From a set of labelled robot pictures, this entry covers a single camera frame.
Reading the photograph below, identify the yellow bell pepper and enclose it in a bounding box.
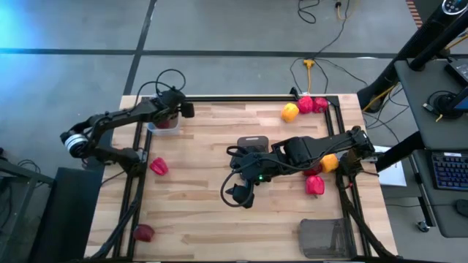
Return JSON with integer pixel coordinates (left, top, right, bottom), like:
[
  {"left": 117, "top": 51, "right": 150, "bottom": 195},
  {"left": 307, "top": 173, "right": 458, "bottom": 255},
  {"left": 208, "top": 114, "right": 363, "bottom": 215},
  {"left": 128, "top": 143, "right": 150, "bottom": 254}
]
[
  {"left": 280, "top": 102, "right": 300, "bottom": 123},
  {"left": 320, "top": 153, "right": 340, "bottom": 174}
]

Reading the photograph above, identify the gray plastic basket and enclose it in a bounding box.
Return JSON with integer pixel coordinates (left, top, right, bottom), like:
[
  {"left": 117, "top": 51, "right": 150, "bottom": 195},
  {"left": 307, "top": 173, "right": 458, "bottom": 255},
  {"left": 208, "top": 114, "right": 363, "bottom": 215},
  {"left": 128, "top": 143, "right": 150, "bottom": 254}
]
[
  {"left": 236, "top": 134, "right": 271, "bottom": 183},
  {"left": 298, "top": 218, "right": 352, "bottom": 259}
]

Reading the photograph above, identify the clear plastic bin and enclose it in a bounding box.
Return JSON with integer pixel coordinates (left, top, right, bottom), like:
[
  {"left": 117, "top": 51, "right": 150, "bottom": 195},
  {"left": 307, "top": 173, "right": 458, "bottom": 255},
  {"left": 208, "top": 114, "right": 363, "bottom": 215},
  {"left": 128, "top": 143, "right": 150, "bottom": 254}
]
[{"left": 146, "top": 109, "right": 183, "bottom": 137}]

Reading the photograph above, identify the white paper sheet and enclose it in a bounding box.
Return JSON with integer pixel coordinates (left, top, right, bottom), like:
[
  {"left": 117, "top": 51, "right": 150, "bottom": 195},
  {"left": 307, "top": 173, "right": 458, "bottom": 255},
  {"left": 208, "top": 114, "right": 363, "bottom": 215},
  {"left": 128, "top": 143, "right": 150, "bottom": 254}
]
[{"left": 371, "top": 145, "right": 408, "bottom": 188}]

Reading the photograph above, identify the black desk leg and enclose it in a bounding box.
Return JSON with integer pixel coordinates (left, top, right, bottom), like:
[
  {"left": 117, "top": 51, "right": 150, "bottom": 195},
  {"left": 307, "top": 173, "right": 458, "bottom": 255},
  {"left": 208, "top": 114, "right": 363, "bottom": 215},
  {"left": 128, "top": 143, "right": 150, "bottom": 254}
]
[{"left": 374, "top": 130, "right": 427, "bottom": 173}]

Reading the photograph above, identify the black cabinet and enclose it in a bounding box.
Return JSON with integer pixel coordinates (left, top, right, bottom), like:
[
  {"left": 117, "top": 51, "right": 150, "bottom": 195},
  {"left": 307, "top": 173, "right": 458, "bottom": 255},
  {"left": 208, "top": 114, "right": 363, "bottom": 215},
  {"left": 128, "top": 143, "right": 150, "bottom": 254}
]
[{"left": 28, "top": 167, "right": 105, "bottom": 263}]

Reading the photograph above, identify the dark gray desk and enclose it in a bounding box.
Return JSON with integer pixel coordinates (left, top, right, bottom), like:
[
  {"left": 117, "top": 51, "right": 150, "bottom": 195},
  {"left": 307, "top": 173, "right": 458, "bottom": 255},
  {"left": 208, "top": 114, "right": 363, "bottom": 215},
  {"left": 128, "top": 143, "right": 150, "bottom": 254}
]
[{"left": 393, "top": 58, "right": 468, "bottom": 239}]

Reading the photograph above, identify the black tower fan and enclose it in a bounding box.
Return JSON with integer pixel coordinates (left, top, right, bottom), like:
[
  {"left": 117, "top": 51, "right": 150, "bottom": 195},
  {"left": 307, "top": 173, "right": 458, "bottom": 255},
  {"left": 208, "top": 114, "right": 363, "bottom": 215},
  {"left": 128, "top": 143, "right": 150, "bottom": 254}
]
[{"left": 356, "top": 0, "right": 468, "bottom": 113}]

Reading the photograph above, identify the backlit black keyboard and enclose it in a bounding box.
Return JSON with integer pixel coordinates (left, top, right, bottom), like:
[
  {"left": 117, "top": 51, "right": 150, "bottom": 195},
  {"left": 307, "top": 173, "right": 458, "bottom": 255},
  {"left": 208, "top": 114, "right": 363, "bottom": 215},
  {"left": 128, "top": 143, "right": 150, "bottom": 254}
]
[{"left": 431, "top": 151, "right": 468, "bottom": 192}]

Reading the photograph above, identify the round black monitor base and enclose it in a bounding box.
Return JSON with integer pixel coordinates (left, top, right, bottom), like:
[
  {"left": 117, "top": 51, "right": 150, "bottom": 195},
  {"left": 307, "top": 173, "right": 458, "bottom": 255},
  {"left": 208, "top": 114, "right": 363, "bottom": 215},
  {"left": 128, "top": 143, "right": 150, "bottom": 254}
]
[{"left": 426, "top": 90, "right": 465, "bottom": 120}]

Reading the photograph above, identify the black computer mouse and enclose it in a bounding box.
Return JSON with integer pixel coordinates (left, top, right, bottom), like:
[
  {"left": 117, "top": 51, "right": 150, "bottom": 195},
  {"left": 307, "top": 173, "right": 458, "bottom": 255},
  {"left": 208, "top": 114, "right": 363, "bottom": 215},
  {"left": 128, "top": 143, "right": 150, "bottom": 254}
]
[{"left": 455, "top": 199, "right": 468, "bottom": 218}]

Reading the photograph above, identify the orange striped mat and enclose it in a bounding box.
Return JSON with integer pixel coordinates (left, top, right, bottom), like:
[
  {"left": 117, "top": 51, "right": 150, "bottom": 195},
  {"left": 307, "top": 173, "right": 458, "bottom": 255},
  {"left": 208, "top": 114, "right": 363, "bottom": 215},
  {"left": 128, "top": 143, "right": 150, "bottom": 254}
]
[{"left": 404, "top": 0, "right": 425, "bottom": 29}]

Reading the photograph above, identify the black laptop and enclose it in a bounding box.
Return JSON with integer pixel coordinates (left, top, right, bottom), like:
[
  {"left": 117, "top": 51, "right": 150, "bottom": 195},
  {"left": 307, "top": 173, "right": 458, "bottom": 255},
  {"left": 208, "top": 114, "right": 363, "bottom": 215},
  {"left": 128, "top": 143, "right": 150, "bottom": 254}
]
[{"left": 444, "top": 58, "right": 468, "bottom": 87}]

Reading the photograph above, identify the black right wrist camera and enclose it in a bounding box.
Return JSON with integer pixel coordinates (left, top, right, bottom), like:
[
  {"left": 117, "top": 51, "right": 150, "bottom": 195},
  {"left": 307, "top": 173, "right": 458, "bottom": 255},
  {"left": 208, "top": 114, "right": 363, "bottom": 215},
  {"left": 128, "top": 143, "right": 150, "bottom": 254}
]
[{"left": 225, "top": 182, "right": 256, "bottom": 210}]

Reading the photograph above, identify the black left camera cable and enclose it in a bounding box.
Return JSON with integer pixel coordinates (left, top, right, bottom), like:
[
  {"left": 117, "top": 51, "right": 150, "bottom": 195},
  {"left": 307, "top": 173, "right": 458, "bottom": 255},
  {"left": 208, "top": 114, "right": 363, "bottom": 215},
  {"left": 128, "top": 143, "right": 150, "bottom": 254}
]
[{"left": 134, "top": 68, "right": 186, "bottom": 107}]

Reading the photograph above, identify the black camera cable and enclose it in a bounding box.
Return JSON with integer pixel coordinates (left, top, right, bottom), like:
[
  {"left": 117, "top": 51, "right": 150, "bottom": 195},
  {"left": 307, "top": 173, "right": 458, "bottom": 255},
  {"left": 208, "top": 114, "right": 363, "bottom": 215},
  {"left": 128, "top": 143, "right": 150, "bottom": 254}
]
[
  {"left": 219, "top": 169, "right": 254, "bottom": 210},
  {"left": 134, "top": 68, "right": 186, "bottom": 107}
]

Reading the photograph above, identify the black right camera cable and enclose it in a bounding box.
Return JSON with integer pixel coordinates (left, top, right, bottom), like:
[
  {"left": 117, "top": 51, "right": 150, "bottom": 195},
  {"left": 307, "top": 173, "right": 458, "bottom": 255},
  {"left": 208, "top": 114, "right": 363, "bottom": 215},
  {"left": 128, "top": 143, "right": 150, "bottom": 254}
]
[{"left": 219, "top": 169, "right": 254, "bottom": 210}]

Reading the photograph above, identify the black table frame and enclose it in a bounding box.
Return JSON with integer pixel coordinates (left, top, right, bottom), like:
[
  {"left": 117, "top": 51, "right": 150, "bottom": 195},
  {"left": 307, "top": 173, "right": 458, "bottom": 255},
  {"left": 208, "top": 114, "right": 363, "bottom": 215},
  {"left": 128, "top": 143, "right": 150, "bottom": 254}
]
[{"left": 111, "top": 95, "right": 372, "bottom": 262}]

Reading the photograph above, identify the yellow extension cord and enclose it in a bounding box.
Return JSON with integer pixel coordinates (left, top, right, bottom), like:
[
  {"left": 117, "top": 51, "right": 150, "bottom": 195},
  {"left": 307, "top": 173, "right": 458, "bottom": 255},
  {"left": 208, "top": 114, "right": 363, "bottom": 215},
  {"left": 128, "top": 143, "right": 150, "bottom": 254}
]
[{"left": 302, "top": 58, "right": 316, "bottom": 94}]

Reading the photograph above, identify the gray metal shelf frame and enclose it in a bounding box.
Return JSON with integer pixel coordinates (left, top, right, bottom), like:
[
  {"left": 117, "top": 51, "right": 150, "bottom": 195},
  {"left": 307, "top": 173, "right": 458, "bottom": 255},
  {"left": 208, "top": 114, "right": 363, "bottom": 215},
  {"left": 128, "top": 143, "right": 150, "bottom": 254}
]
[{"left": 0, "top": 145, "right": 55, "bottom": 263}]

